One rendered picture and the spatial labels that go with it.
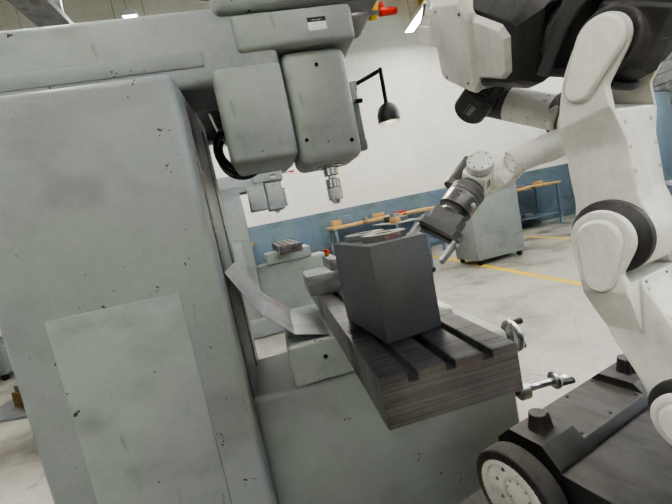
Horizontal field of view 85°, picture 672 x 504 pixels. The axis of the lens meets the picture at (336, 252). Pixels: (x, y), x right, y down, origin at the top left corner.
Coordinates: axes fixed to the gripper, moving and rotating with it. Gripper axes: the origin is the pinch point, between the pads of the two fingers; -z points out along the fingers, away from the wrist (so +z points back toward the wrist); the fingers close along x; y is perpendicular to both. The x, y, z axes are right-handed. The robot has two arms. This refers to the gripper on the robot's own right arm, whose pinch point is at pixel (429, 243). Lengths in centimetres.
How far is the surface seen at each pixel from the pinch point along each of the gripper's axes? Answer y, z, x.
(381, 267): 24.3, -17.5, -4.7
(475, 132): -586, 496, 293
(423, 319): 14.5, -19.5, -13.8
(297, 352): -9.8, -42.7, 15.3
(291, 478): -28, -72, 1
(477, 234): -405, 195, 106
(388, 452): -39, -50, -14
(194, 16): 42, 9, 73
